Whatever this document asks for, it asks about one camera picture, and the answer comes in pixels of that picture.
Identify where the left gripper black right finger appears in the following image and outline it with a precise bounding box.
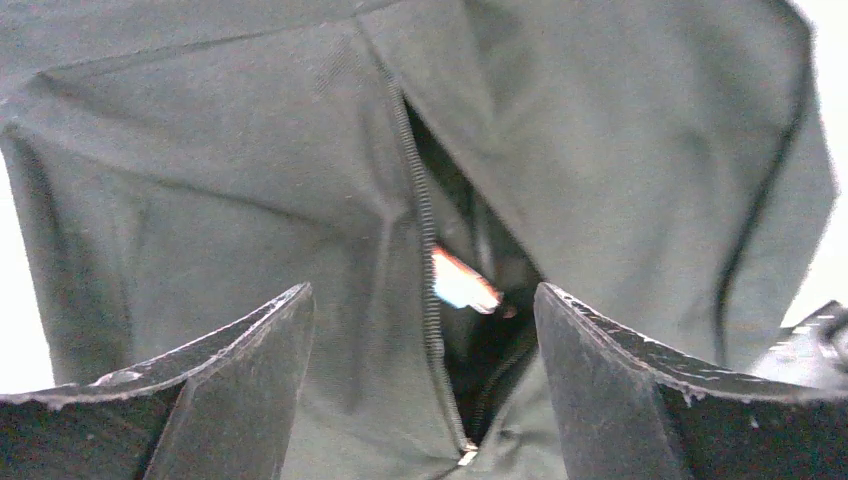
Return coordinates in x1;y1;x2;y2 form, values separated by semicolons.
534;284;847;479

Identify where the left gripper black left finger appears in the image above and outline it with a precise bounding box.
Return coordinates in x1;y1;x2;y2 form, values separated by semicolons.
1;283;314;479

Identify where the black student backpack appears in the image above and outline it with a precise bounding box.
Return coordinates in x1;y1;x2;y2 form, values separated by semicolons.
1;1;835;479

